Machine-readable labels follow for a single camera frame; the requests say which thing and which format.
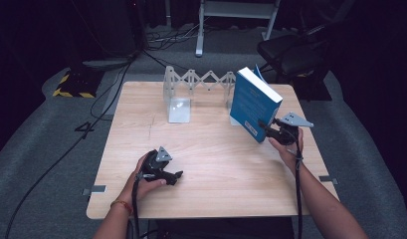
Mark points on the expandable metal book stand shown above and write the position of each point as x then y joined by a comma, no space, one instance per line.
179,109

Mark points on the person's right hand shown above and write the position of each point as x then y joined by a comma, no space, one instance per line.
290,154

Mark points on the grey metal table bracket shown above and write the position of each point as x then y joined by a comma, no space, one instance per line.
328,180
96,189

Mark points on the blue book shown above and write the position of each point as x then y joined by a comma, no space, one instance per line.
250,103

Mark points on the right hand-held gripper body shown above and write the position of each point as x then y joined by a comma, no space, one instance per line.
285,134

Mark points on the black and yellow striped base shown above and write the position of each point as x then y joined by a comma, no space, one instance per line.
76,84

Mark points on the black chair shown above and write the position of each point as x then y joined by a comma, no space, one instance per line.
290,49

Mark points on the white metal stand frame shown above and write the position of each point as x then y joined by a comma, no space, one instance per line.
234,10

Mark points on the person's left hand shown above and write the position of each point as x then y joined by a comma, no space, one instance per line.
136,189

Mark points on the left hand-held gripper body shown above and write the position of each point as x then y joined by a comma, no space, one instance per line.
156,166

